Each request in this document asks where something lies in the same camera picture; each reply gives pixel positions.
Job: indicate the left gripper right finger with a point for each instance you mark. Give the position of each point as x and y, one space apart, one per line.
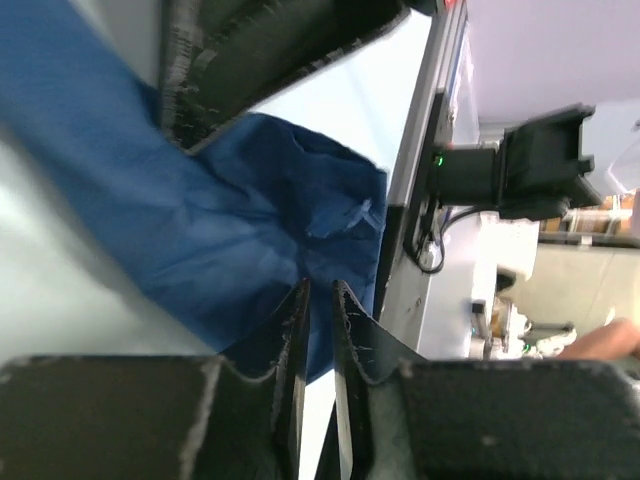
401 416

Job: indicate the dark blue paper napkin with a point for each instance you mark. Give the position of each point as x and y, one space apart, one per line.
216 239

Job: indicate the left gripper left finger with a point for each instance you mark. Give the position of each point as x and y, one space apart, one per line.
233 415

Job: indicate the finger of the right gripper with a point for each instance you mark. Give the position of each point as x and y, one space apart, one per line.
219 58

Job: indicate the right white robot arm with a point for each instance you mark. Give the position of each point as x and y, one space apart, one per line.
536 172

